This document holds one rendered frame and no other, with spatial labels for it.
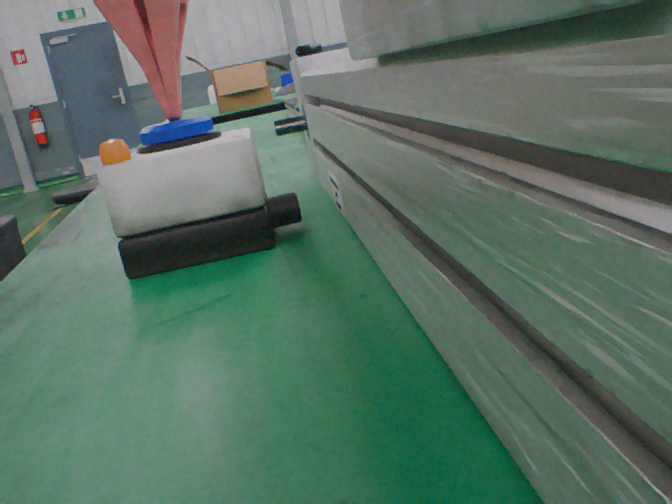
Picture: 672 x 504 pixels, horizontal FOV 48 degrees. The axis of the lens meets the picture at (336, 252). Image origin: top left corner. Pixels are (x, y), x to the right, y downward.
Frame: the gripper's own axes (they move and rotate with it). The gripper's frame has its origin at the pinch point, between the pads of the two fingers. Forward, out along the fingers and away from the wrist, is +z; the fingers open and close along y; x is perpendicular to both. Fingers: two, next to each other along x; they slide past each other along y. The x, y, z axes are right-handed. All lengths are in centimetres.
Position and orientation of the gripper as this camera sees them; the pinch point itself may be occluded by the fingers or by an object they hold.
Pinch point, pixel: (171, 104)
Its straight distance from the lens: 42.6
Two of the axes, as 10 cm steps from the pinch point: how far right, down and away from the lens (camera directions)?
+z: 2.1, 9.5, 2.3
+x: -1.1, -2.1, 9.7
